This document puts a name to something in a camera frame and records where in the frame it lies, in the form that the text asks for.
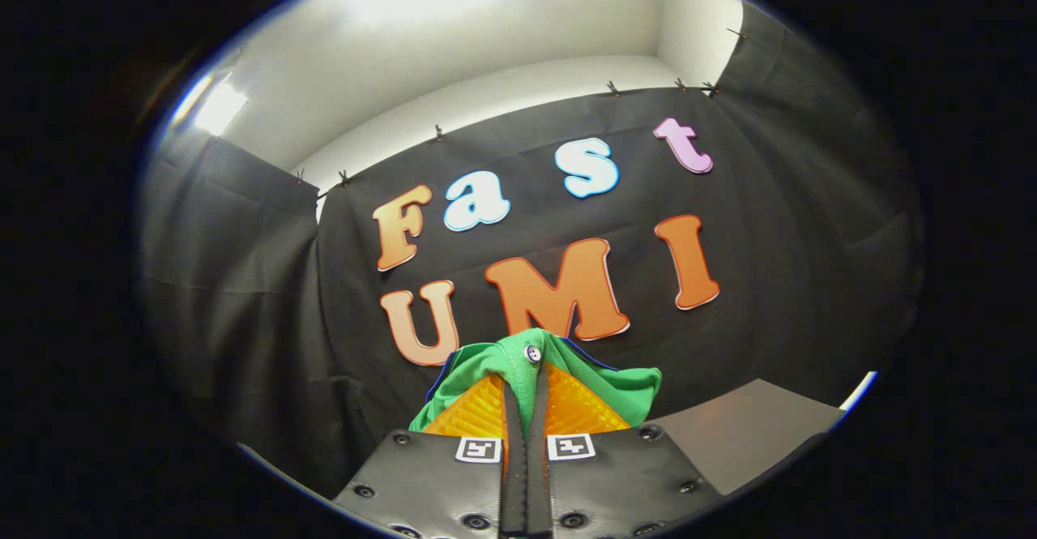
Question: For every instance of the green polo shirt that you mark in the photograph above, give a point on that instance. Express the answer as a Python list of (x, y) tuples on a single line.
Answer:
[(599, 393)]

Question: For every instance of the grey cabinet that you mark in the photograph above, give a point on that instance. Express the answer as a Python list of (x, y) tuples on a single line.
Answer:
[(753, 434)]

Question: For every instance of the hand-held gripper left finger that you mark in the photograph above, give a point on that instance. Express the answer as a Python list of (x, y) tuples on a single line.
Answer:
[(515, 482)]

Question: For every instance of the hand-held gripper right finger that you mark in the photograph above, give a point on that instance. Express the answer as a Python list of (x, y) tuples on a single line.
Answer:
[(538, 482)]

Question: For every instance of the row of cloth clips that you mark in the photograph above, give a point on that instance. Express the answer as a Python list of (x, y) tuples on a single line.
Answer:
[(438, 133)]

